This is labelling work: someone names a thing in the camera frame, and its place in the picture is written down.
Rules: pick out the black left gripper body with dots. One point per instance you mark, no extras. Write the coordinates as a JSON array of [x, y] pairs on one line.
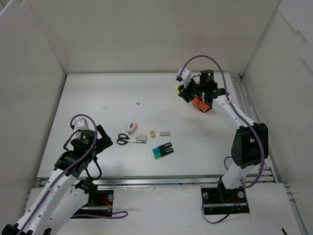
[[103, 140]]

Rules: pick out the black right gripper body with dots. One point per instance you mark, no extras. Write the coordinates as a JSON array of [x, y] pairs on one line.
[[184, 90]]

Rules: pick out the pink white mini stapler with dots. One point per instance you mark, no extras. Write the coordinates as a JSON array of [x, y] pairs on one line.
[[131, 128]]

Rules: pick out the tan eraser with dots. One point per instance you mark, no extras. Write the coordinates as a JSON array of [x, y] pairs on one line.
[[152, 134]]

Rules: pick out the blue capped black highlighter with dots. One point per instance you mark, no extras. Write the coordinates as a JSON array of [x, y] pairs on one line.
[[162, 147]]

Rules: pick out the grey white eraser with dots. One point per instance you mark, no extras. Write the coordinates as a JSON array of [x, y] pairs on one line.
[[165, 133]]

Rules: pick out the green capped black highlighter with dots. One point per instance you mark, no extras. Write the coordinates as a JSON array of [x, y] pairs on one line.
[[163, 153]]

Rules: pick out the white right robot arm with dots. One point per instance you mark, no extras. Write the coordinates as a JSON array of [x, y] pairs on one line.
[[250, 145]]

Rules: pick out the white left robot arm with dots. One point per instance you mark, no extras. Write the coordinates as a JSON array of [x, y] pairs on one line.
[[63, 194]]

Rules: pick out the orange round divided container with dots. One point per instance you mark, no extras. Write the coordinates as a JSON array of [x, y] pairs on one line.
[[200, 105]]

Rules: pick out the white staples box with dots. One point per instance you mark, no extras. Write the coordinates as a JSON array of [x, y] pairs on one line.
[[141, 137]]

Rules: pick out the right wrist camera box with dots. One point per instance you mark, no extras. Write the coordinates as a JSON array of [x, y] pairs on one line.
[[184, 76]]

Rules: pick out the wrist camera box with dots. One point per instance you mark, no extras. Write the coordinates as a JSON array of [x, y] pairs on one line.
[[184, 76], [81, 124]]

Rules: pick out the black handled scissors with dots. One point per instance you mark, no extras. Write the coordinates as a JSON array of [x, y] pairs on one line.
[[124, 139]]

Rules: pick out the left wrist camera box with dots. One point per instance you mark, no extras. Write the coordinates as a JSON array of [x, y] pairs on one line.
[[81, 124]]

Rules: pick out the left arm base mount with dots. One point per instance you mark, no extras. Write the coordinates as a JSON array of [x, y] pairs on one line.
[[100, 200]]

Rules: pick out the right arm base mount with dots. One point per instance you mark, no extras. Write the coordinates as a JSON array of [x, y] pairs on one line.
[[216, 202]]

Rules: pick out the aluminium rail frame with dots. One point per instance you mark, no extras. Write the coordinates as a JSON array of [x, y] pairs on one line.
[[162, 196]]

